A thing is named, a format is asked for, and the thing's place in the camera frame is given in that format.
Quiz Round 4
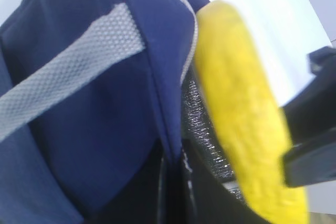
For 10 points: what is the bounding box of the yellow banana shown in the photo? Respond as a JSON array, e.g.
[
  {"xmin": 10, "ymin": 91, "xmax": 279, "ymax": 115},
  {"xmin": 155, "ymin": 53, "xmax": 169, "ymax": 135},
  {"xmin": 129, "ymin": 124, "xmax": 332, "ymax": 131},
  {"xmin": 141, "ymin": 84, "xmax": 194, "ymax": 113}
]
[{"xmin": 194, "ymin": 0, "xmax": 309, "ymax": 223}]

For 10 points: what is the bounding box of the navy blue lunch bag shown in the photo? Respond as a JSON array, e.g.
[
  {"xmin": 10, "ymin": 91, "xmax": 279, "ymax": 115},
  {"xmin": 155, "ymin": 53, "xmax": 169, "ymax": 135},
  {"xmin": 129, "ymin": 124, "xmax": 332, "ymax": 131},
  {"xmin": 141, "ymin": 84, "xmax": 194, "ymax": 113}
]
[{"xmin": 1, "ymin": 0, "xmax": 265, "ymax": 223}]

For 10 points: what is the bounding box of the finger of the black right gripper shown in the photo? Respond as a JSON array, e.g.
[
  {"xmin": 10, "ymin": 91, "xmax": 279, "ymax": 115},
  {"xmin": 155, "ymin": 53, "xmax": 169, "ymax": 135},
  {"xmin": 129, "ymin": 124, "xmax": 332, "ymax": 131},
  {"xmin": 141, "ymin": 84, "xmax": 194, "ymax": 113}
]
[
  {"xmin": 283, "ymin": 46, "xmax": 335, "ymax": 153},
  {"xmin": 281, "ymin": 127, "xmax": 335, "ymax": 188}
]

